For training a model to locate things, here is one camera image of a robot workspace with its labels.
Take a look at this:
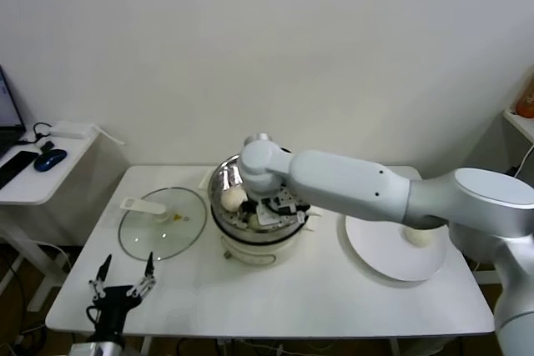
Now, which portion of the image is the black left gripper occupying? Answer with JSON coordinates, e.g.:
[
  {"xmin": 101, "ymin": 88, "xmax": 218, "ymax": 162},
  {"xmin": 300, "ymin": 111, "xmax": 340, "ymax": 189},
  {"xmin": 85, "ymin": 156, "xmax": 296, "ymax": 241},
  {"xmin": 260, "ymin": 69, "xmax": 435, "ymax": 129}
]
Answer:
[{"xmin": 88, "ymin": 250, "xmax": 158, "ymax": 343}]

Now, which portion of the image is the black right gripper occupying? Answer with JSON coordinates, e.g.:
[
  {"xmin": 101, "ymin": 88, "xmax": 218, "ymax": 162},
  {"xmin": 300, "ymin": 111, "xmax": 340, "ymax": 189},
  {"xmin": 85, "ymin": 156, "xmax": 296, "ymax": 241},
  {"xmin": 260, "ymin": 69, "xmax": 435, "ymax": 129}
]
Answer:
[{"xmin": 234, "ymin": 193, "xmax": 300, "ymax": 228}]

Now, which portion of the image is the stainless steel steamer basket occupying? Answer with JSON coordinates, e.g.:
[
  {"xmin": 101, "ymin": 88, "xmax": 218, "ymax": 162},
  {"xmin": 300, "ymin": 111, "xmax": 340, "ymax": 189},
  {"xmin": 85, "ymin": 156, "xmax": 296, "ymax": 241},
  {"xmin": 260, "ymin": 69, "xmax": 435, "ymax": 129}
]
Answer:
[{"xmin": 198, "ymin": 151, "xmax": 325, "ymax": 244}]

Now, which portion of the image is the cream electric cooker base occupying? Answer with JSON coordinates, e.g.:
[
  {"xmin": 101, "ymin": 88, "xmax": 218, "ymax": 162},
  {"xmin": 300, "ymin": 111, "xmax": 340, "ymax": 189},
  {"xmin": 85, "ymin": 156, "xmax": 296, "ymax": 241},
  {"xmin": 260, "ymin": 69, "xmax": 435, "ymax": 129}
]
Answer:
[{"xmin": 210, "ymin": 209, "xmax": 318, "ymax": 268}]

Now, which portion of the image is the white side table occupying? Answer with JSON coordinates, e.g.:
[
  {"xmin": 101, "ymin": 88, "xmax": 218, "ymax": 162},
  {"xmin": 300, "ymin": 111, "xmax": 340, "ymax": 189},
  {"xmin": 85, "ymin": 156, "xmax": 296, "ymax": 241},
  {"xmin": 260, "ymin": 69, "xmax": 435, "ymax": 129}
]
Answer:
[{"xmin": 0, "ymin": 123, "xmax": 103, "ymax": 311}]

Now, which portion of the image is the blue computer mouse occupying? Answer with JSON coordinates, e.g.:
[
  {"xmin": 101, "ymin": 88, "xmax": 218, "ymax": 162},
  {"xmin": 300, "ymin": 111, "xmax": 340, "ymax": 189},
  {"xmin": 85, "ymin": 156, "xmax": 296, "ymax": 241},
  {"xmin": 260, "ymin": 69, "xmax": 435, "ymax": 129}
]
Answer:
[{"xmin": 33, "ymin": 148, "xmax": 68, "ymax": 173}]

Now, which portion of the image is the large white plate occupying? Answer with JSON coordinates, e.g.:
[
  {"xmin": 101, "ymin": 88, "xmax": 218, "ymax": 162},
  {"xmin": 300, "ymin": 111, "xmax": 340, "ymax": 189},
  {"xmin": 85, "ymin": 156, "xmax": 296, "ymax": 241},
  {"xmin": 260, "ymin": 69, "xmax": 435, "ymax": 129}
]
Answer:
[{"xmin": 344, "ymin": 212, "xmax": 447, "ymax": 283}]

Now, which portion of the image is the black keyboard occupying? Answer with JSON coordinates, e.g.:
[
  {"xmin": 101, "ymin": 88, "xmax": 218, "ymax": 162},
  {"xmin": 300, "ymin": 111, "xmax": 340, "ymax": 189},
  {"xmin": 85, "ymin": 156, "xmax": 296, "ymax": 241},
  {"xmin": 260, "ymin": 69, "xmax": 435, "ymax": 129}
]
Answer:
[{"xmin": 0, "ymin": 150, "xmax": 38, "ymax": 190}]

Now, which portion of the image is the black laptop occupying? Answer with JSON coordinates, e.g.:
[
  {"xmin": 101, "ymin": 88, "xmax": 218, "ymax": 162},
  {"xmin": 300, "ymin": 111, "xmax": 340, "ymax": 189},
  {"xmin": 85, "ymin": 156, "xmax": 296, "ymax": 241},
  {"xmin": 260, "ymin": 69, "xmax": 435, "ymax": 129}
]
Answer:
[{"xmin": 0, "ymin": 64, "xmax": 28, "ymax": 157}]

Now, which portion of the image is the orange packaged item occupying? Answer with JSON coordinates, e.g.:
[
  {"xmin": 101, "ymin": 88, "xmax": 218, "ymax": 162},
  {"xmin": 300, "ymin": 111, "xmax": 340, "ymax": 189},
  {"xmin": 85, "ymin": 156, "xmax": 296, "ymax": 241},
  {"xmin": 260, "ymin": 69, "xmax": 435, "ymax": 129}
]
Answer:
[{"xmin": 511, "ymin": 64, "xmax": 534, "ymax": 118}]

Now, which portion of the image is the glass lid white handle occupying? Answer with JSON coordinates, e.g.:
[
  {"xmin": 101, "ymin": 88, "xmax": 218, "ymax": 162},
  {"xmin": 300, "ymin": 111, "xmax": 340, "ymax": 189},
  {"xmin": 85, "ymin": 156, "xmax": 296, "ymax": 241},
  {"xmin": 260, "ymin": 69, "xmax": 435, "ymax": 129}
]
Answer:
[{"xmin": 118, "ymin": 187, "xmax": 209, "ymax": 263}]

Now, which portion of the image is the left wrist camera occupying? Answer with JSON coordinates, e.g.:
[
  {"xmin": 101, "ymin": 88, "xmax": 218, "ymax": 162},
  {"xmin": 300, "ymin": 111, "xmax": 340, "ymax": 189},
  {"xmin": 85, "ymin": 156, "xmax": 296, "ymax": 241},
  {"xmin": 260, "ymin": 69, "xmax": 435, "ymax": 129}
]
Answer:
[{"xmin": 68, "ymin": 342, "xmax": 99, "ymax": 356}]

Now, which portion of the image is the black looped cable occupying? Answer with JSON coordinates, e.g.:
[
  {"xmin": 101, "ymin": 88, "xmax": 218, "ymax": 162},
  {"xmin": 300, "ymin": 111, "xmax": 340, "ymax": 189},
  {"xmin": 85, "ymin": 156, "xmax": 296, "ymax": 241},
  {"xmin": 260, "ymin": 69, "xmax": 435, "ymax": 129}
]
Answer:
[{"xmin": 32, "ymin": 122, "xmax": 54, "ymax": 143}]

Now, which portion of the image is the white hanging power cable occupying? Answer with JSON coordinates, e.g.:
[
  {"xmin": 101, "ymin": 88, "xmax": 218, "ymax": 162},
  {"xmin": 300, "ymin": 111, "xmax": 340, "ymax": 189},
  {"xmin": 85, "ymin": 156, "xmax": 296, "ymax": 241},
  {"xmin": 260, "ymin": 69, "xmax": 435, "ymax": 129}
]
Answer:
[{"xmin": 516, "ymin": 151, "xmax": 534, "ymax": 178}]

